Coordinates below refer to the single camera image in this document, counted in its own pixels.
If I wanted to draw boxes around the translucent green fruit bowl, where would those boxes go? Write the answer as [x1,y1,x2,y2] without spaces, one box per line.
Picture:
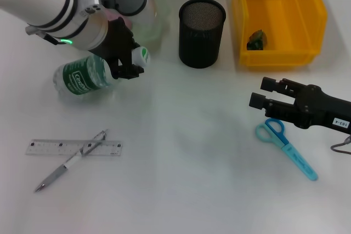
[128,0,171,53]

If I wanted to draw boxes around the pink peach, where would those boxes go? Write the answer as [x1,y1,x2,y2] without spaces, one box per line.
[109,9,133,30]

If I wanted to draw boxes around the clear plastic ruler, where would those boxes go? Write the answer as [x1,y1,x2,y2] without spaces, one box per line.
[25,138,123,157]

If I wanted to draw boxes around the silver white pen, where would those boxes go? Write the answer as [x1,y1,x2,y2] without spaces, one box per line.
[33,128,109,193]

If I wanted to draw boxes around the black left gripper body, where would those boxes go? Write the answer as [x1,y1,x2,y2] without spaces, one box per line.
[89,16,138,65]

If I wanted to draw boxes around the yellow plastic bin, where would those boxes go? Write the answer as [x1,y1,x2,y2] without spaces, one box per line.
[231,0,329,67]

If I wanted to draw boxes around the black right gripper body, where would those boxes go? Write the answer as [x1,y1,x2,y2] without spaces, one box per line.
[293,84,351,136]

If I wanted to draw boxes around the clear green-label water bottle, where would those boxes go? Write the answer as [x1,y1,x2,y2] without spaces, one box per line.
[52,46,151,98]

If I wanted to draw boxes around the black mesh pen holder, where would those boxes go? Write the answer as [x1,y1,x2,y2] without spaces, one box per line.
[178,0,227,69]

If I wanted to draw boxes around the green plastic wrapper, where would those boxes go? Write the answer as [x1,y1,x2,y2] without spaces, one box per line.
[246,29,268,52]

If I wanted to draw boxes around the light blue scissors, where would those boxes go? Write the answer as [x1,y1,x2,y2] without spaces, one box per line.
[254,118,319,182]

